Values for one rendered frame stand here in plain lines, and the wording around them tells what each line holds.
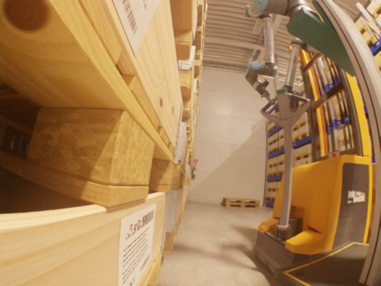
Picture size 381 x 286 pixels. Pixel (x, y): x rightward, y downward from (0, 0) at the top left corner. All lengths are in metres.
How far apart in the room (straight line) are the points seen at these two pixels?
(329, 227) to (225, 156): 6.10
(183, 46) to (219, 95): 7.15
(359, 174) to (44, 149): 1.51
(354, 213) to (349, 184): 0.22
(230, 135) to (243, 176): 1.74
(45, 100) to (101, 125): 0.09
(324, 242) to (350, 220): 0.27
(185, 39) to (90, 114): 0.62
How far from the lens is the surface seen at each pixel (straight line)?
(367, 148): 1.67
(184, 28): 0.81
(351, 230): 1.40
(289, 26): 1.00
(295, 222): 1.40
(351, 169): 1.35
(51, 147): 0.23
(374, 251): 0.73
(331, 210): 1.19
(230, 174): 6.91
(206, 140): 6.99
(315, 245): 1.16
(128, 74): 0.21
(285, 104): 1.40
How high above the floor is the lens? 0.65
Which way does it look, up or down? 14 degrees up
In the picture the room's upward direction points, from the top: 7 degrees clockwise
